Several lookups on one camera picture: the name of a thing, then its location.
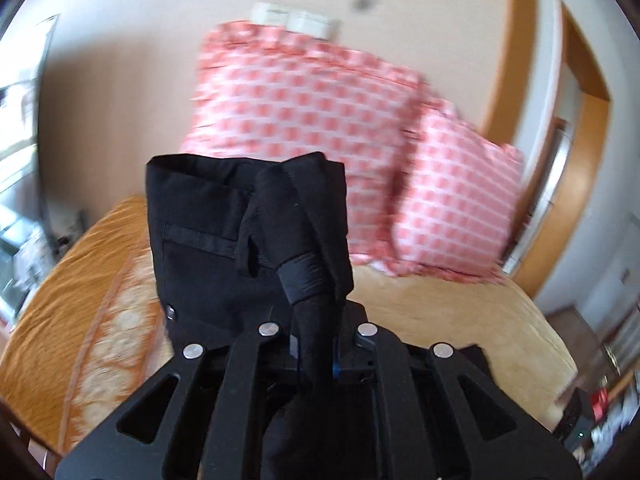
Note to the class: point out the wooden door frame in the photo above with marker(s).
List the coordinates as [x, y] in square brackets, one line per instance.
[560, 110]

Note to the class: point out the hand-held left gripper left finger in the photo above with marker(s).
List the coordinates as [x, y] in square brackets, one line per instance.
[250, 375]

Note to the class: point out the glass television stand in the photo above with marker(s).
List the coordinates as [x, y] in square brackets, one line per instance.
[35, 260]

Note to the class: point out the yellow floral bedspread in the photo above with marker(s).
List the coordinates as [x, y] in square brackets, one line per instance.
[100, 320]

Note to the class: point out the large pink polka dot pillow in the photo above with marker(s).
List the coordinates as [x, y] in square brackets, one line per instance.
[300, 110]

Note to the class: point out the black pants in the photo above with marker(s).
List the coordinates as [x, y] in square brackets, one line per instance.
[225, 240]

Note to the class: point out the flat screen television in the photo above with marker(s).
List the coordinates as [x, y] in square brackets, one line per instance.
[20, 110]

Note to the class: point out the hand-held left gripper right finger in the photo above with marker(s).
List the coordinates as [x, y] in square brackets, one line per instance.
[385, 375]

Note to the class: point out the white wall switch plate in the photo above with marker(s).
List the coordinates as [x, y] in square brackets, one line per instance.
[295, 20]

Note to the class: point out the small pink polka dot pillow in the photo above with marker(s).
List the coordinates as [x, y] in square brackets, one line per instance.
[460, 200]

